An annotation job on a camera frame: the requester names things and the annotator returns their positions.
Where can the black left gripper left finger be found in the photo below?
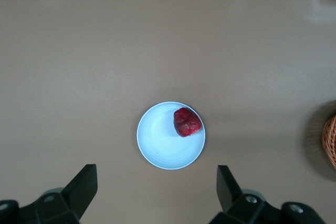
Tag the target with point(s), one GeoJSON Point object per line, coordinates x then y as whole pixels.
{"type": "Point", "coordinates": [68, 203]}

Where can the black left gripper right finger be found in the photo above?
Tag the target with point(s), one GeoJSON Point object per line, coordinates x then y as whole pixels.
{"type": "Point", "coordinates": [236, 205]}

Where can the red apple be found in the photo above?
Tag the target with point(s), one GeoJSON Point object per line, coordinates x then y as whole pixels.
{"type": "Point", "coordinates": [187, 123]}

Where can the light blue round plate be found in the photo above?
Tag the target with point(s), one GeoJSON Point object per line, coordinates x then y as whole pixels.
{"type": "Point", "coordinates": [162, 145]}

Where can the brown wicker basket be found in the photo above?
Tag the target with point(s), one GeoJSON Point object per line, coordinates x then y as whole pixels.
{"type": "Point", "coordinates": [330, 140]}

